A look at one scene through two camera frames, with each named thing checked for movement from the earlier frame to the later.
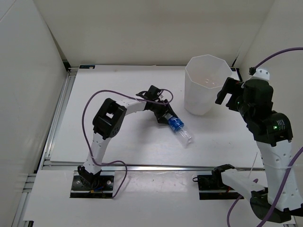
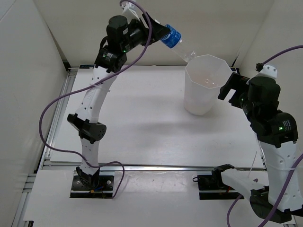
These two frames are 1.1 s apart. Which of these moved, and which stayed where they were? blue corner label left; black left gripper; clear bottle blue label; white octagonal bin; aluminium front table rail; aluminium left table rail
Moved: black left gripper; clear bottle blue label
Stayed: blue corner label left; aluminium front table rail; aluminium left table rail; white octagonal bin
